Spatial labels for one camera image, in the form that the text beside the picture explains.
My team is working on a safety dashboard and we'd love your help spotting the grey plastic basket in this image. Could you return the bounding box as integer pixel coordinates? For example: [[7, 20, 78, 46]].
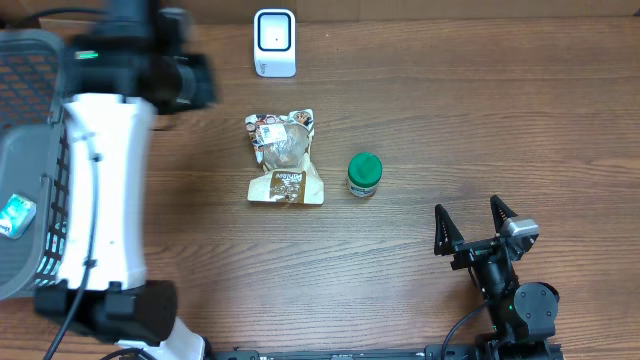
[[1, 30, 70, 299]]

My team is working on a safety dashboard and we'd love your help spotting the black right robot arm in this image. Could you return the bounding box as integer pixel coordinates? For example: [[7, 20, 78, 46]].
[[425, 195, 564, 360]]

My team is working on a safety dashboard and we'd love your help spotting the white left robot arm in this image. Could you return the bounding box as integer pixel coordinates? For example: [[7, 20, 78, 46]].
[[35, 0, 215, 359]]

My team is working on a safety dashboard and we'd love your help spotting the green lid jar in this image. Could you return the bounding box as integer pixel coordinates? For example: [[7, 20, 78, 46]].
[[347, 152, 383, 197]]

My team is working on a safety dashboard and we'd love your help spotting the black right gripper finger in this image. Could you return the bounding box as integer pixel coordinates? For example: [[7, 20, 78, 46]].
[[434, 204, 464, 256], [490, 195, 517, 233]]

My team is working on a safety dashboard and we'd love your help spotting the white barcode scanner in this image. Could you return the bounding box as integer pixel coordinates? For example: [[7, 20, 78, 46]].
[[253, 8, 297, 78]]

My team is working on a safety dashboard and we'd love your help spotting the teal tissue packet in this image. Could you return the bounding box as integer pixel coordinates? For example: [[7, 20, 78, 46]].
[[1, 194, 37, 239]]

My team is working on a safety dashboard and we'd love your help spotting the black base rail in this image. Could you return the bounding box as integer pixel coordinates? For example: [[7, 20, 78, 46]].
[[205, 345, 565, 360]]

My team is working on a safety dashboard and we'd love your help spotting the clear brown bread bag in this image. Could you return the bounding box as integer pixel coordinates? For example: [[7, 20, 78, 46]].
[[245, 109, 324, 205]]

